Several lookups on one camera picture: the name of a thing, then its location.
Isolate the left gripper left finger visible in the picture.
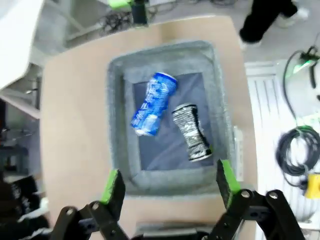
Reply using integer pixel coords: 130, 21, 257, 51
49, 169, 131, 240

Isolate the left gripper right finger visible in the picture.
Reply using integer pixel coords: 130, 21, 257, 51
209, 158, 306, 240

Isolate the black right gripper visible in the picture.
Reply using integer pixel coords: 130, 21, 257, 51
130, 0, 149, 27

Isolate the grey black crushed can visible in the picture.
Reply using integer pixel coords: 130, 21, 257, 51
171, 102, 214, 163

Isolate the blue white drink can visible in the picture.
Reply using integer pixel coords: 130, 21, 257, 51
130, 71, 179, 137

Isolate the white sign Can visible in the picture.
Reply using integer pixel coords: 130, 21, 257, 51
232, 125, 245, 183

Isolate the grey fabric basket can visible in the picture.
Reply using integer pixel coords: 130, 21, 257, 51
107, 40, 236, 201

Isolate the yellow box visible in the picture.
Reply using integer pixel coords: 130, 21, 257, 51
305, 173, 320, 200

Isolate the person in black cardigan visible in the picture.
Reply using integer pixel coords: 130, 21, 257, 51
0, 174, 50, 240

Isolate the white ribbed panel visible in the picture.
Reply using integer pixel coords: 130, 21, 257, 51
244, 61, 320, 222

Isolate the person in black trousers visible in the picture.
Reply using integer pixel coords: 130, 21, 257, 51
238, 0, 310, 50

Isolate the white table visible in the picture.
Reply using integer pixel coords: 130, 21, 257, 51
0, 0, 45, 90

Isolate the coiled black cable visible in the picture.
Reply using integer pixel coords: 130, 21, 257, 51
275, 126, 320, 187

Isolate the thin grey green cable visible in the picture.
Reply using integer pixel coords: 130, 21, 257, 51
283, 45, 320, 127

